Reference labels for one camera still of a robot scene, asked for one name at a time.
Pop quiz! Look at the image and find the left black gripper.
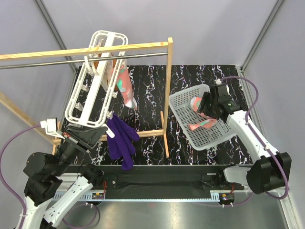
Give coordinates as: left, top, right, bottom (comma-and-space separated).
52, 125, 108, 176

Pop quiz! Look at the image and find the pink patterned sock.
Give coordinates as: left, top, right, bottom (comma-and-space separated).
116, 65, 138, 110
188, 97, 217, 131

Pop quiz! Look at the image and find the white plastic clip hanger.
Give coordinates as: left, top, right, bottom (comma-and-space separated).
64, 30, 129, 139

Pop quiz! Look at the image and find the purple sock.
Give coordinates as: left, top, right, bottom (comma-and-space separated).
107, 113, 140, 170

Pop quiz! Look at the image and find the orange sock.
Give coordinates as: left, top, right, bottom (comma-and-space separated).
94, 53, 119, 92

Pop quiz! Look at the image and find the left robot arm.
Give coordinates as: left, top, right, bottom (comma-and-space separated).
17, 125, 108, 229

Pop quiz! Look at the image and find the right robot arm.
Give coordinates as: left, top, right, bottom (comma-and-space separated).
197, 84, 292, 199

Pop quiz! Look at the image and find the white plastic basket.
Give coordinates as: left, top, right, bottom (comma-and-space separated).
169, 84, 236, 150

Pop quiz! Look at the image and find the black marbled mat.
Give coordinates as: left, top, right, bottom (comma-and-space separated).
56, 64, 260, 166

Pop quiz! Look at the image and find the metal rack rod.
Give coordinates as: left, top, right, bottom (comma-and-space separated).
0, 52, 168, 70

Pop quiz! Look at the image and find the wooden clothes rack frame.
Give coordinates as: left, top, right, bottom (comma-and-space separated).
0, 37, 173, 158

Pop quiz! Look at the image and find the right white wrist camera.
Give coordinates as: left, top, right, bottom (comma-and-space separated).
215, 79, 230, 96

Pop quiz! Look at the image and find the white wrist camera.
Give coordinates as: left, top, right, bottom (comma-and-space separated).
40, 118, 64, 139
215, 79, 230, 96

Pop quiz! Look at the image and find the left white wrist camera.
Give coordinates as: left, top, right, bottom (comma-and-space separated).
40, 118, 64, 139

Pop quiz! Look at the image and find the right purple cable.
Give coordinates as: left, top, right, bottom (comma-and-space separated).
220, 76, 290, 199

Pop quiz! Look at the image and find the purple cable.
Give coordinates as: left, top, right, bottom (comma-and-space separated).
220, 76, 290, 199
0, 124, 42, 225

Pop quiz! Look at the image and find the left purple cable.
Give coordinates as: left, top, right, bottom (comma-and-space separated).
0, 124, 42, 225

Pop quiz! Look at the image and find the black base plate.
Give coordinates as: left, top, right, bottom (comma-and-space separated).
81, 165, 244, 202

